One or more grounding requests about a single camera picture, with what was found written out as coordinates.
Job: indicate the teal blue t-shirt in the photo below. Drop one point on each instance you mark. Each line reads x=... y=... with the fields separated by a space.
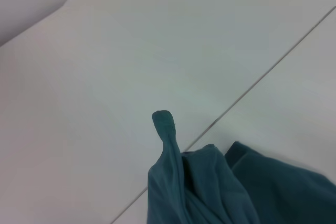
x=236 y=187

